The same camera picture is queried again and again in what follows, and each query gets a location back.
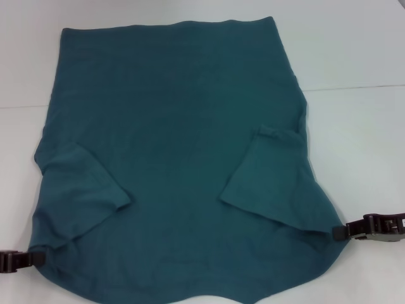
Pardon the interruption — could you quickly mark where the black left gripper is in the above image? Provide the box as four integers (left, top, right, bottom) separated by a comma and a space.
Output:
0, 250, 47, 274

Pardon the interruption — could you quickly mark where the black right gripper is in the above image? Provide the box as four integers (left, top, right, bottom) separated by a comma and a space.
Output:
332, 212, 405, 245

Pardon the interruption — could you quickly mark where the teal blue t-shirt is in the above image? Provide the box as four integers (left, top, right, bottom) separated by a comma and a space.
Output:
27, 16, 349, 304

